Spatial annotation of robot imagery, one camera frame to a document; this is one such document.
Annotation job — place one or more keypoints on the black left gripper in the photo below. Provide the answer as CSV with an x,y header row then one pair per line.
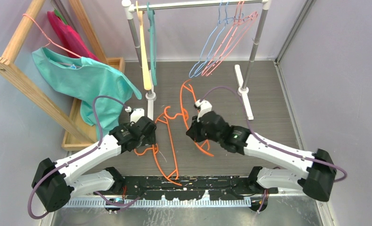
x,y
149,140

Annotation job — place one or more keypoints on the teal t-shirt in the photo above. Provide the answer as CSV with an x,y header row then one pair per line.
x,y
101,88

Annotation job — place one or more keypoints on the white metal clothes rack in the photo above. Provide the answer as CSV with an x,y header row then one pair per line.
x,y
182,29

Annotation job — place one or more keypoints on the teal plastic hanger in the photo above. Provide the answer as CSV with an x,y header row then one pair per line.
x,y
152,35

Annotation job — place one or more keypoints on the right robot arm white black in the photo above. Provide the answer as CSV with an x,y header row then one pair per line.
x,y
311,172

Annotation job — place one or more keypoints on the wooden clothes rack frame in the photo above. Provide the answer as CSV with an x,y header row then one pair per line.
x,y
19,80

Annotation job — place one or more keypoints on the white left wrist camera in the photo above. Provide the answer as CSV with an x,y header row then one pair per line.
x,y
135,113

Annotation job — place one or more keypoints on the wooden tray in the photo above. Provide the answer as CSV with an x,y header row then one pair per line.
x,y
70,142

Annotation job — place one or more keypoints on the pink wire hanger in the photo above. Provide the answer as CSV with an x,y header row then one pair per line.
x,y
239,27
213,40

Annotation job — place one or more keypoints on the pink hanger holding shirt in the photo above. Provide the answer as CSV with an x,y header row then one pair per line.
x,y
50,41

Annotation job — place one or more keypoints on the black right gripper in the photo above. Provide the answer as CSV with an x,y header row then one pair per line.
x,y
193,131

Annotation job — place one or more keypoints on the white slotted cable duct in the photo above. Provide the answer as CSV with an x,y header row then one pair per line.
x,y
205,202

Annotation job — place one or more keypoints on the red garment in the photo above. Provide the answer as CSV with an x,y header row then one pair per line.
x,y
69,38

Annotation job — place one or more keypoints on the beige plastic hanger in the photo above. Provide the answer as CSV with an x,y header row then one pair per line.
x,y
145,69

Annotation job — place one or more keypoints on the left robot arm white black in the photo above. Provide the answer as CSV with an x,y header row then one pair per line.
x,y
56,182

